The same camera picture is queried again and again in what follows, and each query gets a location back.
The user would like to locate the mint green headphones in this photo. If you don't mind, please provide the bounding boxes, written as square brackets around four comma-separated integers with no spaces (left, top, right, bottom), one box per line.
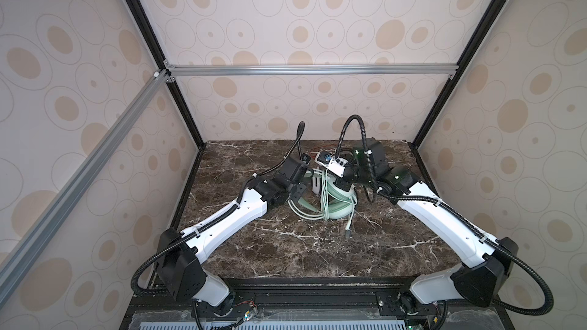
[287,169,358,230]

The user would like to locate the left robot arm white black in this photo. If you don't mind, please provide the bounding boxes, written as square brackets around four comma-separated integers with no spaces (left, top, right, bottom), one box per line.
[131,177,307,314]

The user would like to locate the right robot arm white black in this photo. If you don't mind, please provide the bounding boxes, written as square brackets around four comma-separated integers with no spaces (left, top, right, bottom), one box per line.
[333,166,554,316]

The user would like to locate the white black headphones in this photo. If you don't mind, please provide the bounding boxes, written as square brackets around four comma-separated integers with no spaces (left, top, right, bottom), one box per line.
[311,170,323,196]

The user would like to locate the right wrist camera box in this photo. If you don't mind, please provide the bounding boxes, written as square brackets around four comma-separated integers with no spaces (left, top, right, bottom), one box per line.
[314,151,353,179]

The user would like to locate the horizontal aluminium frame bar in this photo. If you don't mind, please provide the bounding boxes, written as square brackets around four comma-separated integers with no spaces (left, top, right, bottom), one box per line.
[168,64,459,76]

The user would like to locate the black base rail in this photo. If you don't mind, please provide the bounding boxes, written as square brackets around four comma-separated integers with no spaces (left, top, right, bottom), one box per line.
[120,277,514,329]

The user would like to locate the left slanted aluminium frame bar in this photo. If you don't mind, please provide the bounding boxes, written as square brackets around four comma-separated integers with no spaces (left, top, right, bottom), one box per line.
[1,69,171,306]

